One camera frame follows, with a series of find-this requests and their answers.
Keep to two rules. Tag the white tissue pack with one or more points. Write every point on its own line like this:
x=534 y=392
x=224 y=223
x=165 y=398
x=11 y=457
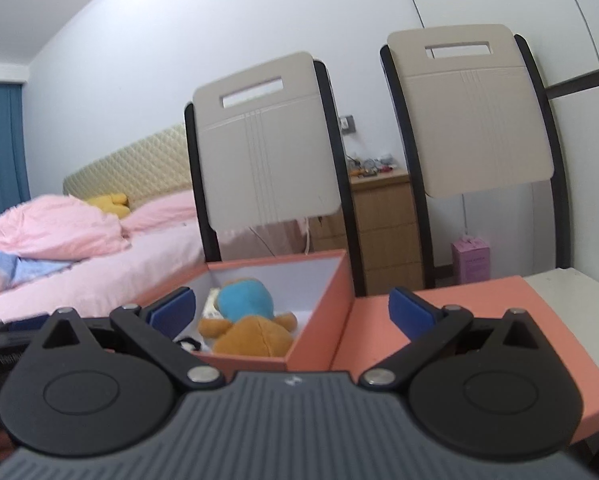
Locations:
x=210 y=305

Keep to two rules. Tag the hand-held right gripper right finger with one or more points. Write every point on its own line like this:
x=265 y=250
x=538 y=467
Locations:
x=408 y=310

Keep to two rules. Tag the beige chair with black frame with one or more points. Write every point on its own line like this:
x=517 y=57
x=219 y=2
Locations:
x=479 y=125
x=269 y=160

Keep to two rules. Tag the wooden nightstand with drawers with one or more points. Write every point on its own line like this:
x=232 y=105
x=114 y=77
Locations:
x=384 y=220

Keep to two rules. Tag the yellow plush toy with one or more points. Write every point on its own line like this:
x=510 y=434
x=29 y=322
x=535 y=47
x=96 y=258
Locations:
x=109 y=204

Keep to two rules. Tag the grey wall switch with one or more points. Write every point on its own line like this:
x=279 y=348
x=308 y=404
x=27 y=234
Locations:
x=348 y=124

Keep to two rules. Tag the pink cardboard box lid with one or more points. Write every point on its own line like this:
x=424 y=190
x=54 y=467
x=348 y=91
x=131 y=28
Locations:
x=529 y=340

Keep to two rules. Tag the beige quilted headboard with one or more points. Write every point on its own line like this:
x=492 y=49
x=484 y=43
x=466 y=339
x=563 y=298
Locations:
x=144 y=170

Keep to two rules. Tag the small pink carton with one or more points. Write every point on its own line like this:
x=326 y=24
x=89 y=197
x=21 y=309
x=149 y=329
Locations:
x=470 y=260

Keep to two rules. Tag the light blue blanket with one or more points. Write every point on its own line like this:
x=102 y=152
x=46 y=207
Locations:
x=24 y=270

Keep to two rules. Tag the pink quilt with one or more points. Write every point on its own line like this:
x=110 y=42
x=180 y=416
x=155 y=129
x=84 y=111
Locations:
x=54 y=225

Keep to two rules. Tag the bed with pink sheet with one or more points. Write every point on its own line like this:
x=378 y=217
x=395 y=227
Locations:
x=129 y=270

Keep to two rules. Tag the panda plush toy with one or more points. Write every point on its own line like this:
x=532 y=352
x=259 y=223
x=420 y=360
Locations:
x=189 y=344

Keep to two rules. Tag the pink pillow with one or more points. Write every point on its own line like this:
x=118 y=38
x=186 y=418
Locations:
x=164 y=212

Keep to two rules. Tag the white wardrobe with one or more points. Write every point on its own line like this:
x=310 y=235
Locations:
x=554 y=20

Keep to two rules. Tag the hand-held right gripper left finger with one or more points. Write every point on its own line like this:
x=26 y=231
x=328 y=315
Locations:
x=175 y=310

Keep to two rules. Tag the blue curtain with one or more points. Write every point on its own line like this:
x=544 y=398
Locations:
x=1 y=150

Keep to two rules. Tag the orange and blue plush toy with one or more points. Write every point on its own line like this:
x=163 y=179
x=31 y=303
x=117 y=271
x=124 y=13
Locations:
x=249 y=335

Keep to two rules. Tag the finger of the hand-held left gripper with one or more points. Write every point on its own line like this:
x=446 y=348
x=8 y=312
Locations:
x=29 y=322

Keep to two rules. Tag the pink cardboard storage box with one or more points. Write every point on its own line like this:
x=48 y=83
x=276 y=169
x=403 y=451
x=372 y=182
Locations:
x=319 y=310

